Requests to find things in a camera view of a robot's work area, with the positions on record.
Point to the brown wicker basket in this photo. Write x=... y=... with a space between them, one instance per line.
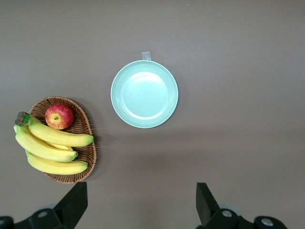
x=82 y=124

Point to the yellow banana bunch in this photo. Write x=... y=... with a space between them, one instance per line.
x=47 y=148

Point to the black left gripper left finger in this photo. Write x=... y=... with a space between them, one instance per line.
x=59 y=214

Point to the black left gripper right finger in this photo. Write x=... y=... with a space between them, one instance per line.
x=212 y=214

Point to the brown table cover sheet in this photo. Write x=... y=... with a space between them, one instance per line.
x=226 y=71

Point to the red yellow apple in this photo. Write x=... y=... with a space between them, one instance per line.
x=59 y=116

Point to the clear tape piece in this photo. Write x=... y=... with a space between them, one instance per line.
x=146 y=55

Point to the light green round plate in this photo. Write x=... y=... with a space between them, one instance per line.
x=144 y=94

